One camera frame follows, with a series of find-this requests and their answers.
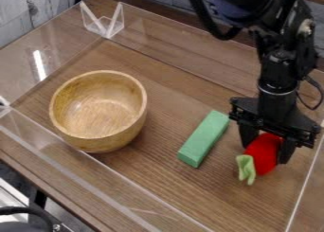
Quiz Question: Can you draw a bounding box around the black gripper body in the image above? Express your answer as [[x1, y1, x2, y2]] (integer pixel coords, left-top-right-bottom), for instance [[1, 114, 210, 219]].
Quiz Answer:
[[229, 97, 320, 148]]

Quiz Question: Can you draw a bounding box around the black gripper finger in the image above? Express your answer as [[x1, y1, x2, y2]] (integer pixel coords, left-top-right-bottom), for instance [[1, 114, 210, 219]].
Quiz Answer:
[[277, 137, 296, 164], [239, 124, 259, 148]]

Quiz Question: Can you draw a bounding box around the red plush fruit green leaf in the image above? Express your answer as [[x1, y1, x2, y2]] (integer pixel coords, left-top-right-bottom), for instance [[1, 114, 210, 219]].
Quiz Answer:
[[235, 133, 282, 186]]

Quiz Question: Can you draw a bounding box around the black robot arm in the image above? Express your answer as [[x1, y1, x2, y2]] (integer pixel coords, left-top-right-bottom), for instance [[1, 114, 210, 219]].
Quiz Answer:
[[188, 0, 320, 164]]

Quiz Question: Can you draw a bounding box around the green rectangular block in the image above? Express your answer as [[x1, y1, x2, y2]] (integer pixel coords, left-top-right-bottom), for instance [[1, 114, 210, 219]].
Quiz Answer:
[[176, 111, 229, 168]]

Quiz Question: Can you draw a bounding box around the wooden bowl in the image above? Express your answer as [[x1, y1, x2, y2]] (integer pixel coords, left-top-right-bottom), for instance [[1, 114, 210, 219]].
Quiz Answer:
[[48, 70, 148, 153]]

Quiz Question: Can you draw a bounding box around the black metal table leg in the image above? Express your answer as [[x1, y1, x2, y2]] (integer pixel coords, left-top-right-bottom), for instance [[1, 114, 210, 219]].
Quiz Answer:
[[29, 187, 47, 209]]

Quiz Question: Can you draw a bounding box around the clear acrylic corner bracket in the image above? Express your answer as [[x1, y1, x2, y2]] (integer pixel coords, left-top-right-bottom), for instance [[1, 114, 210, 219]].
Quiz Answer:
[[80, 2, 124, 39]]

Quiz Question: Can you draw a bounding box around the clear acrylic tray wall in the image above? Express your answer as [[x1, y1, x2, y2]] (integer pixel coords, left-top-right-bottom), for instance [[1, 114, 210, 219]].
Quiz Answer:
[[0, 97, 316, 232]]

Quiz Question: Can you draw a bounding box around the black cable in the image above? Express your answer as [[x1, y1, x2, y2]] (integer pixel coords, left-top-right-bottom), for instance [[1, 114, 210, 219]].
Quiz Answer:
[[0, 205, 55, 232]]

